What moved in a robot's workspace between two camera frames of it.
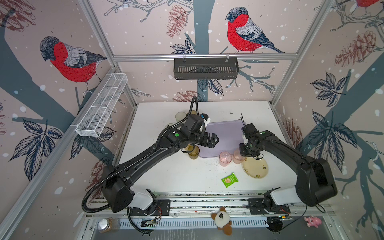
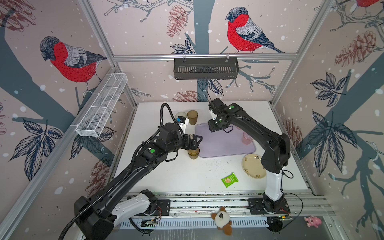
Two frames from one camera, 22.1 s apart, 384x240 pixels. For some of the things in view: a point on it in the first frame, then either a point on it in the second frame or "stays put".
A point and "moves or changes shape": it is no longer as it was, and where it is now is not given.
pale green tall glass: (180, 116) stays put
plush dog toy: (222, 221) stays put
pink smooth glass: (225, 158) moves or changes shape
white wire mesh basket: (95, 120) stays put
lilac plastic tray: (230, 134) stays put
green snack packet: (229, 180) stays put
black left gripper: (206, 142) -> (194, 144)
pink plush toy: (312, 221) stays put
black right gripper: (241, 147) -> (212, 127)
